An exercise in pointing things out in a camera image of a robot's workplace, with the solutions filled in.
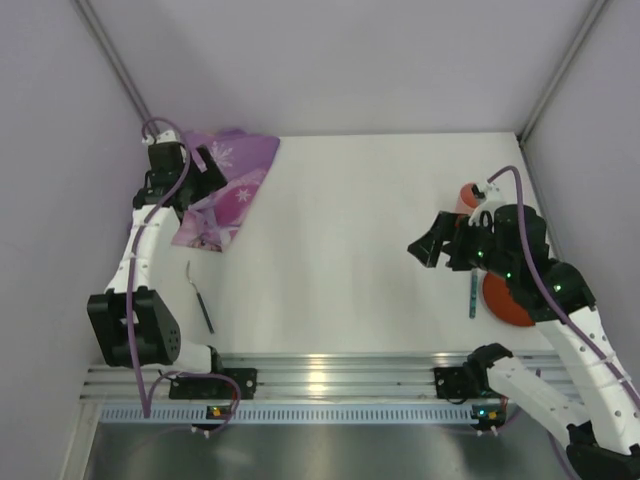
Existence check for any slotted grey cable duct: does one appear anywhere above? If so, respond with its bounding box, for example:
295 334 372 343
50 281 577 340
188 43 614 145
100 402 506 427

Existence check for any orange plastic cup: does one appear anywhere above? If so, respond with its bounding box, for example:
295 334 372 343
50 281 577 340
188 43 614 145
454 182 479 215

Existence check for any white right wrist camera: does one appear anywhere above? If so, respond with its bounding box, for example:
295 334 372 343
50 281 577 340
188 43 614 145
469 181 505 225

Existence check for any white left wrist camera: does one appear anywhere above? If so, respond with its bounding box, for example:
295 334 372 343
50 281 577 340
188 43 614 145
142 129 182 146

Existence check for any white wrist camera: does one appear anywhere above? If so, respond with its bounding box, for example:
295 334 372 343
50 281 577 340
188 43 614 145
469 181 505 225
142 129 182 146

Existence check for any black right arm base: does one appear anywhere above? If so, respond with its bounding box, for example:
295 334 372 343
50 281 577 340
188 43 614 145
433 366 482 405

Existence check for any knife with teal handle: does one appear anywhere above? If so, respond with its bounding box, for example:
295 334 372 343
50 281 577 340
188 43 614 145
468 269 478 319

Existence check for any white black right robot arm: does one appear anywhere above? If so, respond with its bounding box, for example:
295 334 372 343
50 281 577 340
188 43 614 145
407 204 639 479

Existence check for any fork with teal handle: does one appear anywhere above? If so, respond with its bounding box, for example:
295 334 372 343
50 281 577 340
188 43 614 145
185 261 215 335

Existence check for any orange plate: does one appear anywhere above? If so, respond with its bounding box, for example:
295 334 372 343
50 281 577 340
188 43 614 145
482 273 534 328

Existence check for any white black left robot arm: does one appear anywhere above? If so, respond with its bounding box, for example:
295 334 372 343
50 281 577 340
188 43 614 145
87 130 226 374

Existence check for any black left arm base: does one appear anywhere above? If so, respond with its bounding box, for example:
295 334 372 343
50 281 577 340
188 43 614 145
169 368 258 400

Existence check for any purple pink snowflake placemat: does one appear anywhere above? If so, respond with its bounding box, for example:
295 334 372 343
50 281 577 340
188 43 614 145
172 129 280 252

